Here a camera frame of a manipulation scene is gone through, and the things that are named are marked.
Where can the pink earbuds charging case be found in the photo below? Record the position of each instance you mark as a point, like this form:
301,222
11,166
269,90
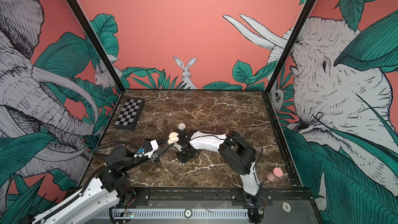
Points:
173,138

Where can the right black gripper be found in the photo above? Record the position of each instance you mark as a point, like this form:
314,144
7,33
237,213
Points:
183,160

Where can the white round charging case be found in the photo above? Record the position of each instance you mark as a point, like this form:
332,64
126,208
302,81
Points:
181,126

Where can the white perforated vent strip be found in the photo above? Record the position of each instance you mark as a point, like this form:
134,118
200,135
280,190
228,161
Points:
173,213

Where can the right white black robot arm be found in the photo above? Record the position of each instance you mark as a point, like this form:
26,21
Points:
237,153

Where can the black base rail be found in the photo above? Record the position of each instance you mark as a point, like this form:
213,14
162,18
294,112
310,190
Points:
142,196

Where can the black white checkerboard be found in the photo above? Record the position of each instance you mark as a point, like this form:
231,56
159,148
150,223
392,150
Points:
130,114

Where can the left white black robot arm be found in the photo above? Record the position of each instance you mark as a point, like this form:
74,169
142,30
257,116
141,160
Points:
106,187

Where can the pink open case at edge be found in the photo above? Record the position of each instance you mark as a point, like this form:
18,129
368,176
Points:
275,174

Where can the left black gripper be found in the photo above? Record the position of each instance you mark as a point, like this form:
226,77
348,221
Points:
158,153

